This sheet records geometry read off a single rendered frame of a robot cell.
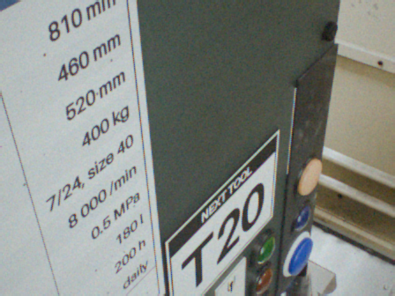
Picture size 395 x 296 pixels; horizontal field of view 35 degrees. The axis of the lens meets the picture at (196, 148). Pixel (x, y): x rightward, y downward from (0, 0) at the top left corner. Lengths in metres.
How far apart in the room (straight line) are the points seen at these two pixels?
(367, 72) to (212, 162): 0.98
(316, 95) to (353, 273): 1.18
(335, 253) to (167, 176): 1.30
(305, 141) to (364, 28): 0.83
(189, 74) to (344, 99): 1.08
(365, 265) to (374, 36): 0.58
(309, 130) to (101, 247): 0.18
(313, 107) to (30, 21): 0.23
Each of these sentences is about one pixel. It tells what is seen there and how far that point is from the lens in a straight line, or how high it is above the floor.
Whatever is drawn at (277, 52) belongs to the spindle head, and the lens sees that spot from 0.31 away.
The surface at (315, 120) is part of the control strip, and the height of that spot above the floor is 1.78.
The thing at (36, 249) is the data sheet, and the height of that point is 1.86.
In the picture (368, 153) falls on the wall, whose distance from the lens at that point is 1.36.
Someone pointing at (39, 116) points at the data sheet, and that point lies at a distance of 0.19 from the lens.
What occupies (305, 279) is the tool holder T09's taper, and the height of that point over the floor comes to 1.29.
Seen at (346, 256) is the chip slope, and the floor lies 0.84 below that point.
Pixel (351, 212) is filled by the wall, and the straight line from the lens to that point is 1.50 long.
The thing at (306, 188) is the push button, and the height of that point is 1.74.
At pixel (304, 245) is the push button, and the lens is 0.46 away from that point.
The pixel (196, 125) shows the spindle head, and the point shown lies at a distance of 0.27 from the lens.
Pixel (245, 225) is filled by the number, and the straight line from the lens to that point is 0.36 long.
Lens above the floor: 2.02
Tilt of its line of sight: 42 degrees down
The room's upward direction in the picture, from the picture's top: 2 degrees counter-clockwise
